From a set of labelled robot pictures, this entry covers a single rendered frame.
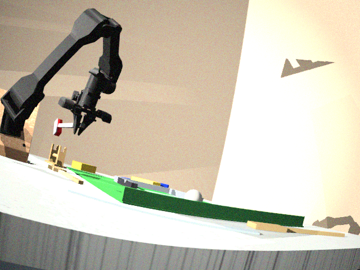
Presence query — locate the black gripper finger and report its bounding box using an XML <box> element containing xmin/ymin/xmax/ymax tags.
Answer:
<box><xmin>71</xmin><ymin>110</ymin><xmax>82</xmax><ymax>134</ymax></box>
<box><xmin>78</xmin><ymin>114</ymin><xmax>97</xmax><ymax>136</ymax></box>

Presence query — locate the white ball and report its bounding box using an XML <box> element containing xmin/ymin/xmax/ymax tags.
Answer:
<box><xmin>185</xmin><ymin>190</ymin><xmax>202</xmax><ymax>201</ymax></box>

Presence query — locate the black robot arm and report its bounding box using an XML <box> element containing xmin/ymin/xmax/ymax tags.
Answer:
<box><xmin>0</xmin><ymin>8</ymin><xmax>123</xmax><ymax>137</ymax></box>

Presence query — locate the green flat mat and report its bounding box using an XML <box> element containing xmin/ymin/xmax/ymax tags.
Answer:
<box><xmin>67</xmin><ymin>167</ymin><xmax>248</xmax><ymax>223</ymax></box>

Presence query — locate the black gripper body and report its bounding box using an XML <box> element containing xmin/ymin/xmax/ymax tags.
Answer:
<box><xmin>58</xmin><ymin>87</ymin><xmax>112</xmax><ymax>124</ymax></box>

